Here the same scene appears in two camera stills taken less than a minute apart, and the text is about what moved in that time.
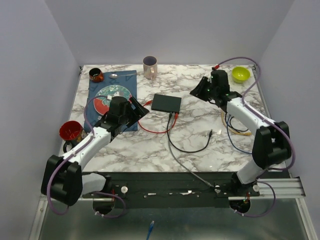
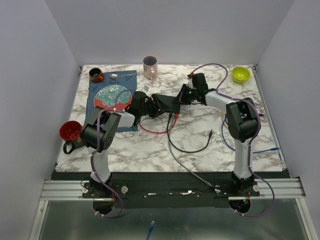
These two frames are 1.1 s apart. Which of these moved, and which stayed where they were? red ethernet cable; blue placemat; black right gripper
Moved: black right gripper
Stayed: red ethernet cable; blue placemat
